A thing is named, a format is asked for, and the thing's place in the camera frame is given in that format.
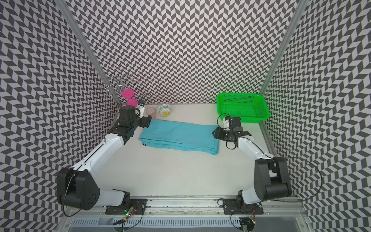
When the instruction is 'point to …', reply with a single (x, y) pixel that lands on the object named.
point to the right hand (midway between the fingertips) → (216, 136)
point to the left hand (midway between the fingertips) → (141, 114)
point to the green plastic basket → (250, 108)
